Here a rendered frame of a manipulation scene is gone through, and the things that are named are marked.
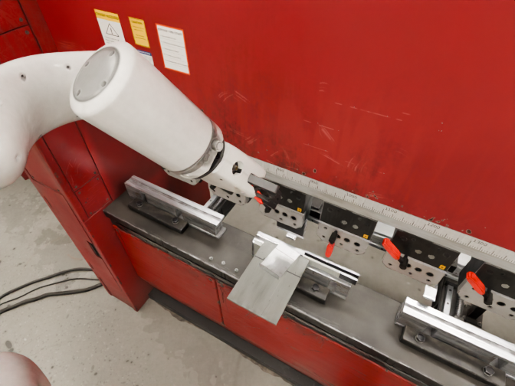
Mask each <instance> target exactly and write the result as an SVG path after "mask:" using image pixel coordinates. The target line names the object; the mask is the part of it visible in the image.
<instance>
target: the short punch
mask: <svg viewBox="0 0 515 386"><path fill-rule="evenodd" d="M277 228H280V229H281V230H283V231H286V232H288V233H290V234H293V235H295V236H298V237H300V238H304V235H305V233H306V228H307V219H306V220H305V222H304V224H303V226H302V227H300V228H297V229H295V228H293V227H290V226H288V225H286V224H283V223H281V222H279V221H277Z"/></svg>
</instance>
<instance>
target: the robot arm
mask: <svg viewBox="0 0 515 386"><path fill-rule="evenodd" d="M82 119H83V120H85V121H87V122H88V123H90V124H91V125H93V126H95V127H97V128H98V129H100V130H102V131H103V132H105V133H106V134H108V135H110V136H112V137H113V138H114V139H117V140H118V141H120V142H122V143H123V144H125V145H126V146H129V147H130V148H131V149H133V150H135V151H137V152H138V153H140V154H141V155H144V156H145V157H147V158H148V159H150V160H152V161H154V162H155V163H157V164H158V165H161V166H162V167H163V168H165V169H167V170H169V171H170V172H172V173H173V174H175V175H177V176H179V177H180V178H184V179H198V178H200V179H202V180H203V181H205V182H207V183H209V184H211V185H214V186H217V187H219V188H220V189H221V190H223V191H225V192H226V193H228V194H229V195H233V193H237V194H240V195H244V196H247V197H249V198H253V197H255V196H256V197H258V198H260V199H262V202H263V203H265V204H266V205H267V206H268V207H269V208H271V209H275V208H276V207H277V204H279V203H280V200H281V191H280V190H278V189H279V187H280V186H278V185H275V184H274V183H271V182H269V181H266V180H264V179H262V178H264V177H265V175H266V171H265V170H264V168H262V167H261V166H260V165H259V164H257V163H256V161H254V160H253V159H252V158H250V157H249V156H248V155H246V154H245V153H243V152H242V151H241V150H240V149H238V148H236V147H234V146H233V145H231V144H230V143H228V142H226V141H224V138H223V135H222V132H221V130H220V128H219V127H218V126H217V125H216V124H215V123H214V122H213V121H212V120H211V119H210V118H209V117H207V116H206V115H205V114H204V113H203V112H202V111H201V110H200V109H199V108H198V107H197V106H196V105H195V104H194V103H193V102H192V101H191V100H190V99H189V98H188V97H187V96H186V95H185V94H183V93H182V92H181V91H180V90H179V89H178V88H177V87H176V86H175V85H174V84H173V83H171V82H170V81H169V80H168V79H167V78H166V77H165V76H164V75H163V74H162V73H161V72H159V71H158V70H157V69H156V68H155V67H154V66H153V65H152V64H151V63H150V62H149V61H148V60H147V59H145V57H144V56H143V55H141V53H140V52H138V50H137V49H135V48H134V47H133V46H132V45H131V44H129V43H127V42H124V41H114V42H111V43H109V44H106V45H104V46H102V47H101V48H100V49H98V50H97V51H71V52H57V53H48V54H36V55H31V56H27V57H21V58H18V59H15V60H12V61H8V62H5V63H3V64H0V189H3V188H5V187H7V186H9V185H11V184H12V183H14V182H15V181H16V180H17V179H18V178H19V177H20V176H21V174H22V173H23V171H24V169H25V166H26V163H27V160H28V154H29V152H30V150H31V147H32V146H33V145H34V144H35V142H36V141H38V140H39V139H40V138H41V137H42V136H43V135H45V134H46V133H48V132H50V131H51V130H53V129H56V128H58V127H59V126H63V125H65V124H68V123H72V122H75V121H78V120H82ZM250 184H251V185H253V186H251V185H250ZM259 188H261V189H263V190H264V193H263V194H260V193H258V192H257V191H258V189H259ZM0 386H52V385H51V383H50V381H49V380H48V379H47V377H46V376H45V374H44V373H43V371H42V370H41V369H40V368H39V367H38V366H37V365H36V364H35V363H34V362H33V361H32V360H31V359H30V358H28V357H26V356H24V355H21V354H18V353H15V352H0Z"/></svg>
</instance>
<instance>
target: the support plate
mask: <svg viewBox="0 0 515 386"><path fill-rule="evenodd" d="M276 247H277V245H275V244H272V243H271V242H268V241H266V240H265V241H264V242H263V244H262V245H261V247H260V248H259V250H258V251H257V253H256V254H255V256H257V257H260V258H261V259H264V258H265V259H266V258H267V256H268V255H269V254H270V253H271V252H272V251H273V250H274V249H275V248H276ZM276 249H277V248H276ZM257 257H253V259H252V261H251V262H250V263H249V265H248V267H247V268H246V270H245V271H244V272H243V274H242V275H241V277H240V279H239V280H238V282H237V283H236V284H235V286H234V288H233V289H232V291H231V292H230V294H229V295H228V297H227V299H228V300H229V301H231V302H233V303H235V304H237V305H238V306H240V307H242V308H244V309H246V310H247V311H249V312H252V313H254V314H255V315H256V316H259V317H261V318H262V319H264V320H266V321H268V322H270V323H272V324H273V325H277V323H278V321H279V319H280V317H281V315H282V314H283V312H284V310H285V308H286V306H287V304H288V302H289V300H290V298H291V296H292V294H293V292H294V290H295V289H296V287H297V284H298V283H299V281H300V278H301V277H302V275H303V272H304V271H305V269H306V268H307V265H308V263H309V262H310V261H309V260H308V259H306V258H304V257H301V256H299V257H298V258H297V259H296V260H295V261H294V262H293V263H292V264H291V265H290V267H289V268H288V269H287V271H289V272H291V273H293V274H296V275H298V276H300V278H299V277H298V276H294V275H293V274H291V273H288V272H287V271H286V272H285V273H284V274H283V275H282V277H281V278H280V279H279V280H278V279H277V278H275V277H274V276H272V275H271V274H269V273H268V272H267V271H266V270H264V269H263V268H261V267H259V263H262V262H263V260H261V259H259V258H257Z"/></svg>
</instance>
